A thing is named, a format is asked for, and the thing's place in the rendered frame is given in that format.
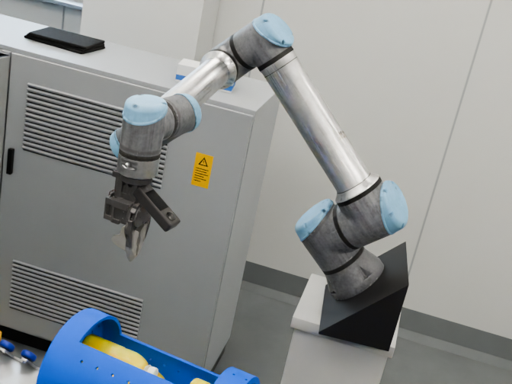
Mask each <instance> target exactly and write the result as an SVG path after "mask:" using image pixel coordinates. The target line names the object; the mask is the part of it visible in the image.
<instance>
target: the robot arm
mask: <svg viewBox="0 0 512 384"><path fill-rule="evenodd" d="M293 42H294V36H293V32H292V31H291V30H290V28H289V26H288V25H287V24H286V22H285V21H284V20H283V19H281V18H280V17H278V16H276V15H275V14H271V13H265V14H263V15H261V16H260V17H258V18H255V19H254V20H253V21H252V22H251V23H249V24H247V25H246V26H244V27H243V28H242V29H240V30H238V31H237V32H235V33H234V34H233V35H231V36H230V37H228V38H227V39H225V40H224V41H223V42H221V43H220V44H218V45H217V46H215V47H214V48H212V49H211V50H210V51H209V52H208V53H206V54H205V55H204V56H203V58H202V59H201V60H200V66H198V67H197V68H196V69H195V70H193V71H192V73H190V74H189V75H188V76H186V77H185V78H184V79H182V80H181V81H180V82H178V83H177V84H176V85H175V86H174V87H173V88H171V89H170V90H169V91H167V92H166V93H165V94H164V95H162V96H161V97H158V96H155V95H150V94H141V95H133V96H131V97H129V98H128V99H127V100H126V102H125V104H124V109H123V113H122V116H123V121H122V127H121V128H119V129H116V130H115V131H114V132H113V133H112V134H111V136H110V148H111V150H112V152H113V154H114V155H115V156H116V157H117V170H116V169H115V170H113V173H112V176H113V177H115V178H116V180H115V187H114V190H111V191H112V192H111V193H110V192H109V195H108V196H107V197H106V198H105V205H104V219H107V220H110V221H111V222H112V223H115V224H117V225H119V224H121V223H122V224H124V225H125V226H123V227H122V228H121V231H120V234H118V235H113V236H112V238H111V241H112V242H113V243H114V244H115V245H116V246H118V247H119V248H121V249H123V250H124V251H125V252H126V256H127V259H128V260H129V261H133V260H134V259H135V258H136V256H137V255H138V254H139V251H140V249H141V247H142V244H143V242H144V240H145V238H146V235H147V232H148V230H149V225H150V221H151V217H152V218H153V219H154V220H155V221H156V222H157V223H158V224H159V225H160V227H161V228H162V229H163V230H164V231H165V232H167V231H169V230H170V229H173V228H174V227H176V226H177V225H178V224H179V223H180V219H179V218H178V217H177V215H176V214H175V213H174V212H173V211H172V210H171V208H170V207H169V206H168V205H167V203H166V202H165V201H164V200H163V199H162V198H161V197H160V196H159V195H158V193H157V192H156V191H155V190H154V189H153V187H152V186H151V185H150V184H151V183H152V179H153V178H154V177H156V176H157V175H158V167H159V162H160V155H161V150H162V146H164V145H166V144H168V143H169V142H171V141H172V140H174V139H176V138H178V137H179V136H181V135H182V134H185V133H190V132H192V131H193V130H195V129H196V128H197V127H198V126H199V125H200V121H201V116H202V114H201V109H200V106H201V105H202V104H204V103H205V102H206V101H207V100H208V99H209V98H210V97H212V96H213V95H214V94H215V93H216V92H217V91H218V90H219V89H225V88H228V87H230V86H231V85H232V84H233V83H235V82H236V81H238V80H239V79H240V78H241V77H242V76H243V75H245V74H247V73H248V72H250V71H251V70H252V69H254V68H256V67H257V68H258V70H259V71H260V72H261V73H262V74H263V76H264V77H265V78H266V80H267V82H268V84H269V85H270V87H271V88H272V90H273V91H274V93H275V95H276V96H277V98H278V99H279V101H280V103H281V104H282V105H283V107H284V109H285V111H286V112H287V113H288V115H289V116H290V119H291V120H292V121H293V123H294V124H295V126H296V128H297V129H298V131H299V132H300V134H301V136H302V137H303V139H304V140H305V142H306V144H307V145H308V147H309V148H310V150H311V151H312V153H313V155H314V156H315V158H316V159H317V161H318V163H319V164H320V165H321V167H322V169H323V170H324V172H325V173H326V175H327V176H328V178H329V180H330V182H331V183H332V184H333V186H334V188H335V190H336V191H337V196H336V199H335V202H336V203H337V204H336V205H335V204H334V202H333V201H332V200H331V199H325V200H322V201H321V202H319V203H317V204H316V205H314V206H313V207H312V208H310V209H309V210H308V211H307V212H306V213H304V214H303V215H302V217H301V218H300V219H299V220H298V222H297V223H296V226H295V231H296V234H297V235H298V236H299V239H300V241H301V242H302V243H303V244H304V246H305V247H306V249H307V250H308V252H309V253H310V255H311V256H312V257H313V259H314V260H315V262H316V263H317V265H318V266H319V267H320V268H321V270H322V272H323V273H324V274H325V277H326V280H327V283H328V288H329V292H330V294H331V295H332V296H333V298H334V299H336V300H344V299H349V298H351V297H353V296H356V295H358V294H359V293H362V292H363V291H364V290H366V289H367V288H368V287H370V286H371V285H372V284H373V283H374V282H375V281H376V280H377V279H378V278H379V277H380V275H381V274H382V272H383V269H384V264H383V263H382V262H381V260H380V259H379V258H378V257H377V256H375V255H374V254H372V253H371V252H370V251H368V250H366V249H365V248H364V246H365V245H368V244H371V243H373V242H376V241H378V240H380V239H382V238H385V237H387V236H389V235H393V234H395V233H396V232H397V231H399V230H401V229H403V228H404V227H405V226H406V224H407V222H408V206H407V203H406V200H405V197H404V196H403V194H402V191H401V189H400V188H399V186H398V185H397V184H396V183H395V182H394V181H384V182H383V181H382V179H381V177H380V176H379V175H378V174H374V173H371V172H369V171H368V170H367V168H366V166H365V164H364V163H363V162H362V160H361V158H360V156H359V155H358V154H357V152H356V150H355V149H354V147H353V146H352V144H351V143H350V140H349V139H348V138H347V136H346V134H345V133H344V131H343V130H342V128H341V126H340V124H339V123H338V122H337V120H336V118H335V117H334V115H333V113H332V112H331V110H330V109H329V107H328V105H327V104H326V103H325V100H324V99H323V97H322V96H321V94H320V93H319V91H318V89H317V88H316V86H315V85H314V83H313V81H312V80H311V79H310V77H309V75H308V73H307V72H306V70H305V69H304V67H303V66H302V63H301V62H300V61H299V59H298V57H297V56H296V54H295V53H294V49H293V48H292V45H293ZM113 196H114V197H113ZM110 197H111V198H110Z"/></svg>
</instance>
